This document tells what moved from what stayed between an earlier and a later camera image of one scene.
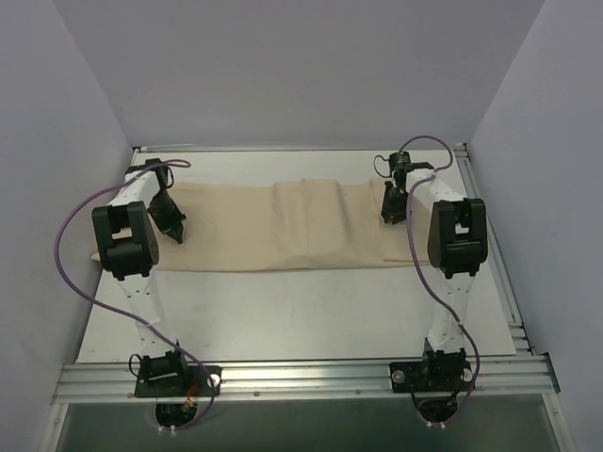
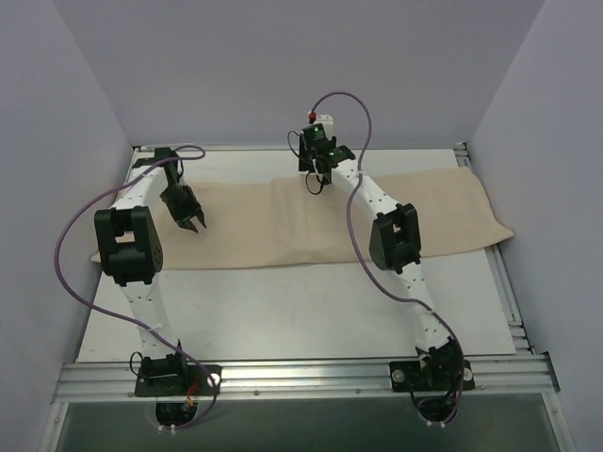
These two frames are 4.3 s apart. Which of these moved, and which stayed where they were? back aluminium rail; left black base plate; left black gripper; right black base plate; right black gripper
Moved: right black gripper; left black gripper
Stayed: right black base plate; left black base plate; back aluminium rail
